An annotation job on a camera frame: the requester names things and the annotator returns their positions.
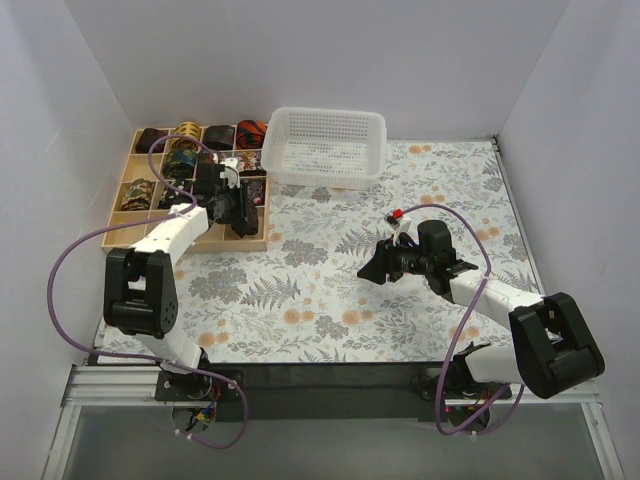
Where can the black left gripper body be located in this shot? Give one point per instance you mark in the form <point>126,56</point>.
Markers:
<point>240,211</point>

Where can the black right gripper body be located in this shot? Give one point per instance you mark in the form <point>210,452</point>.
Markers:
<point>390,262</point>

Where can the brown paisley patterned tie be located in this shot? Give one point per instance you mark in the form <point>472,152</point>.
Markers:
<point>245,222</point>

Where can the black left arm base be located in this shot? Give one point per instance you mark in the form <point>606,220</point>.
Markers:
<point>196,398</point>

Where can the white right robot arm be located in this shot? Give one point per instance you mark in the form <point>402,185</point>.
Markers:
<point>552,348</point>

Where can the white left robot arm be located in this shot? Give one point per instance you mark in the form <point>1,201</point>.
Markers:
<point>140,297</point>

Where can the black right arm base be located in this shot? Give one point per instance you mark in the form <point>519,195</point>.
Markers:
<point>461,398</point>

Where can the rolled navy paisley rose tie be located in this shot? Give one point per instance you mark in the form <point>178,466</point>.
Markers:
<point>256,190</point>

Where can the rolled pink floral dark tie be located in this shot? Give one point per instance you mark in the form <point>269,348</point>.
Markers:
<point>249,163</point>

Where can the rolled navy yellow leaf tie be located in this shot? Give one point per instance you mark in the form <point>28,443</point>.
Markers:
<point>180,164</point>

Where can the rolled black white floral tie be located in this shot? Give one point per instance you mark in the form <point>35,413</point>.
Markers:
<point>170,197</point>

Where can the rolled dark grey tie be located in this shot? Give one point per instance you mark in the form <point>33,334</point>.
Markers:
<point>219,137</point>

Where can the wooden compartment tray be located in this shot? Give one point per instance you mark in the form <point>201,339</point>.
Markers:
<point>219,238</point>

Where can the rolled yellow black tie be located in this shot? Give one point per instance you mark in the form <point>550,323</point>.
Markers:
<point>187,135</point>

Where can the rolled orange black tie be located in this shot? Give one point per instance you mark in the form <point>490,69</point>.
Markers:
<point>250,134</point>

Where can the rolled green camouflage floral tie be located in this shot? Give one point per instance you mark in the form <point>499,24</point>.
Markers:
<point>137,196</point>

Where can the white plastic mesh basket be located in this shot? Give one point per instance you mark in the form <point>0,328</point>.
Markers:
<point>329,148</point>

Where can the rolled dark maroon tie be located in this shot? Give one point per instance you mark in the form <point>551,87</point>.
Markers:
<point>147,139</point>

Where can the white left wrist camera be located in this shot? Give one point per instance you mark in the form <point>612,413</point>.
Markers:
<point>229,171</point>

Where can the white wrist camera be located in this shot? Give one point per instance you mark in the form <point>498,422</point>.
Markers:
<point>229,171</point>
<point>400,223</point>

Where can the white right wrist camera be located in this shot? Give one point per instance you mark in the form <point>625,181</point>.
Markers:
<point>400,223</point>

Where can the aluminium frame rail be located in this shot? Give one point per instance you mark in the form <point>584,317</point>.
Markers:
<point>136,385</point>

